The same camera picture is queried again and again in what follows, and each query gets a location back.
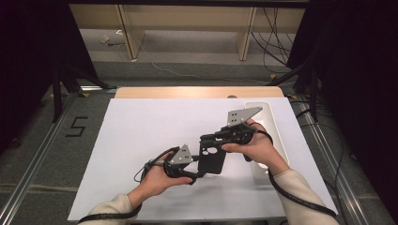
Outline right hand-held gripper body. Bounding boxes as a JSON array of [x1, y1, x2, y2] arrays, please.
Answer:
[[219, 106, 264, 146]]

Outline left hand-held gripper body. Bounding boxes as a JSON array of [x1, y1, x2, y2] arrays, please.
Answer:
[[162, 143, 201, 181]]

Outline black phone case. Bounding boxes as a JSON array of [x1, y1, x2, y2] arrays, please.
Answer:
[[197, 139, 227, 175]]

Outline white plastic bin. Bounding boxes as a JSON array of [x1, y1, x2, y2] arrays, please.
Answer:
[[243, 100, 290, 181]]

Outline person's right hand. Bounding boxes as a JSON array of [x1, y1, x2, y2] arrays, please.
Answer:
[[221, 120, 290, 176]]

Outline person's left hand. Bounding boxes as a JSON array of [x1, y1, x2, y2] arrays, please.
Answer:
[[126, 151, 193, 210]]

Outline white table sheet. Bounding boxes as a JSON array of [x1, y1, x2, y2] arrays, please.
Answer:
[[67, 97, 339, 222]]

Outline black metal stand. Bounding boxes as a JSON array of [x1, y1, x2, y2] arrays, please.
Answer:
[[267, 59, 320, 123], [51, 62, 118, 123]]

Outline light wooden shelf unit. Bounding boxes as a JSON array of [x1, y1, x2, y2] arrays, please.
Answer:
[[69, 3, 306, 62]]

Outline black curtain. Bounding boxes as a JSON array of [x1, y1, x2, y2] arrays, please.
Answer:
[[0, 0, 98, 154], [285, 0, 398, 217]]

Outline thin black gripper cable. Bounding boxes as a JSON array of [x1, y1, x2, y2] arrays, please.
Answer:
[[133, 146, 181, 184]]

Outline black spiral cable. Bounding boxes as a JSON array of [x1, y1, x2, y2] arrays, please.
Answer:
[[77, 202, 144, 224], [247, 122, 338, 219]]

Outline bundle of black cables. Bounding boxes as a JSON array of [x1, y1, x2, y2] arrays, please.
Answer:
[[251, 7, 297, 74]]

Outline aluminium floor rail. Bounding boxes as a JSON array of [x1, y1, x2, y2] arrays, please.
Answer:
[[295, 99, 372, 225], [0, 92, 78, 225]]

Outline thin black floor cable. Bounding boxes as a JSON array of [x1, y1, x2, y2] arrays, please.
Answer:
[[289, 99, 348, 225]]

